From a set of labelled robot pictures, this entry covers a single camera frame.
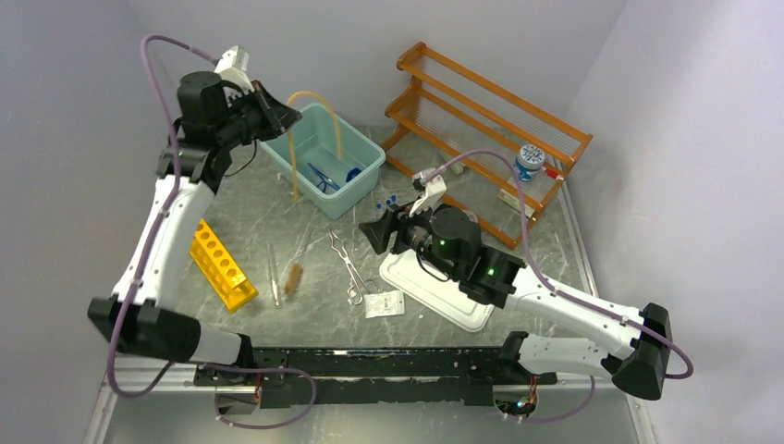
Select black mounting rail base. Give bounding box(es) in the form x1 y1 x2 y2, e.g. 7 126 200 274
193 346 557 409

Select white plastic bin lid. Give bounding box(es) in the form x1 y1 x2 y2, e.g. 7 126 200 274
379 251 495 333

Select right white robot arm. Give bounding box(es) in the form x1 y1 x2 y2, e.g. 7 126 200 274
359 204 671 401

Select blue white lidded jar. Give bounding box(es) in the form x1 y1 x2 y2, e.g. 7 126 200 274
514 144 545 181

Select clear round plastic container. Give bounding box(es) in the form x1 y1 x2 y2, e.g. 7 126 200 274
463 210 479 224

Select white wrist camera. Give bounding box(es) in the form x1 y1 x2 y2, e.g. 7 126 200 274
409 168 447 216
214 45 253 93

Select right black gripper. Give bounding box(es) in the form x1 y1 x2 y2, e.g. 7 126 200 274
359 194 459 279

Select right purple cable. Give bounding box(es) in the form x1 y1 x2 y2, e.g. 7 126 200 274
423 149 695 426

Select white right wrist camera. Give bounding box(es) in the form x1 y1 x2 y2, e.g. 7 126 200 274
409 168 447 216

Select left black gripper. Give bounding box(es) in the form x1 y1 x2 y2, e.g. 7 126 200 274
215 80 302 149

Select blue safety glasses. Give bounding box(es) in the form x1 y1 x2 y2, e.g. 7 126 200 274
307 162 340 194

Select yellow rubber tubing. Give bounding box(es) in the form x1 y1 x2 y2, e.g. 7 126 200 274
287 90 344 204

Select brown test tube brush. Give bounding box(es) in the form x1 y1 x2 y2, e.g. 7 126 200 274
284 229 312 299

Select yellow test tube rack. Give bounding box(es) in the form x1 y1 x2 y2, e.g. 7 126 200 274
189 219 259 314

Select light green plastic bin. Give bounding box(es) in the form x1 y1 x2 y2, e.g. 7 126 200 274
260 102 386 219

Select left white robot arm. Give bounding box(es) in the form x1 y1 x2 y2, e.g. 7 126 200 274
88 71 302 385

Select small white plastic bag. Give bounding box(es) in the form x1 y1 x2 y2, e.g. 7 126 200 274
363 290 405 319

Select blue item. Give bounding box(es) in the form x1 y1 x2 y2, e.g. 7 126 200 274
346 167 361 182

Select metal crucible tongs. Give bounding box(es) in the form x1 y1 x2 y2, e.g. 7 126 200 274
327 226 381 305

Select clear glass test tube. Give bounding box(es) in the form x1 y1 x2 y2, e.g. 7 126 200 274
265 241 282 309

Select white green small box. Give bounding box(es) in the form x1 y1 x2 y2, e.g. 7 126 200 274
498 189 534 219

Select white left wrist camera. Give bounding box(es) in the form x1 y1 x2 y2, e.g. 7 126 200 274
214 45 253 93

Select orange wooden shelf rack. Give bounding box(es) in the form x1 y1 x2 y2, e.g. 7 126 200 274
382 42 593 227

